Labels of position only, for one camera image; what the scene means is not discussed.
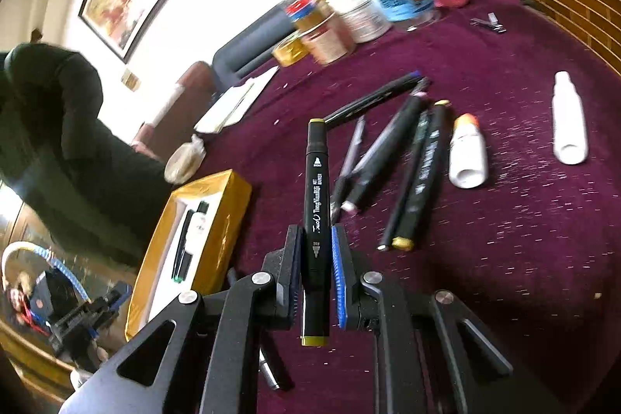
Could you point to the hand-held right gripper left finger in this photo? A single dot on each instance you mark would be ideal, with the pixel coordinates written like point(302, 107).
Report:
point(295, 273)

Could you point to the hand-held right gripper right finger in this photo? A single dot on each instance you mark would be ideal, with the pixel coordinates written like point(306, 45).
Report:
point(339, 278)

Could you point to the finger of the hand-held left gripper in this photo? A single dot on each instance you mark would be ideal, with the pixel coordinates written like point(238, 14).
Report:
point(114, 297)

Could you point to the black marker olive caps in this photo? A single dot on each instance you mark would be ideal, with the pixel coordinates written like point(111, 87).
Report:
point(316, 200)

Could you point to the yellow cardboard box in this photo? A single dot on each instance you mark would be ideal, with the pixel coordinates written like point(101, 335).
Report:
point(223, 220)

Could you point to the black marker green cap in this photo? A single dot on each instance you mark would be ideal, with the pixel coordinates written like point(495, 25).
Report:
point(187, 244)

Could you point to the slim black marker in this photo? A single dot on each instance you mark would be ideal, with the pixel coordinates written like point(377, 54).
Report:
point(410, 181)

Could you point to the thin grey pen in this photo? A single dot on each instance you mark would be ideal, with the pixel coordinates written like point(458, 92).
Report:
point(351, 157)

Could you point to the black marker pink caps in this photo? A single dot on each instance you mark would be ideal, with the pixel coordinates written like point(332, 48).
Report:
point(383, 147)

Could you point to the black marker yellow caps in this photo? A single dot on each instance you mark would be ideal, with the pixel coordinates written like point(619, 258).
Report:
point(427, 166)

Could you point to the white bottle orange cap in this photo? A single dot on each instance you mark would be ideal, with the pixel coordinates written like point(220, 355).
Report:
point(468, 157)

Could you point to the black pen blue tip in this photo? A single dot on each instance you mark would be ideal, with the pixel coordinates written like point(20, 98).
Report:
point(373, 96)

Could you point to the plain white bottle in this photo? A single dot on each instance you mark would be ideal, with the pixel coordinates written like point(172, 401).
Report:
point(570, 123)

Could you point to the person's left hand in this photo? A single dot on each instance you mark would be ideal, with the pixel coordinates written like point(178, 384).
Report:
point(81, 377)

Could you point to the crumpled clear plastic bag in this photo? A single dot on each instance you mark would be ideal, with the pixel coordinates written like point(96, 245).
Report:
point(184, 159)

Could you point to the white paper sheets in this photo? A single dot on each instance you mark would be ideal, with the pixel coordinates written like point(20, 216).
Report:
point(237, 101)

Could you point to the burgundy velvet tablecloth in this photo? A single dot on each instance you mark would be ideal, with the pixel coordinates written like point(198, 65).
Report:
point(509, 210)

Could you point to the reddish brown chair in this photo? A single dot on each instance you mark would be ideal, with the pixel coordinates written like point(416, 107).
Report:
point(191, 89)

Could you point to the dark grey sofa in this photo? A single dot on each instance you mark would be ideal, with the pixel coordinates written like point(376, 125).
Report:
point(247, 45)

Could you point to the jar with orange label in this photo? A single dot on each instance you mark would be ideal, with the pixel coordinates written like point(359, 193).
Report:
point(326, 41)

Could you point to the white plastic jar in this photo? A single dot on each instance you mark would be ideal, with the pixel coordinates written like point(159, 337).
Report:
point(363, 15)

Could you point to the jar with red blue lid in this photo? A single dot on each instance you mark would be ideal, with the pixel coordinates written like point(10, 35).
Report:
point(304, 9)

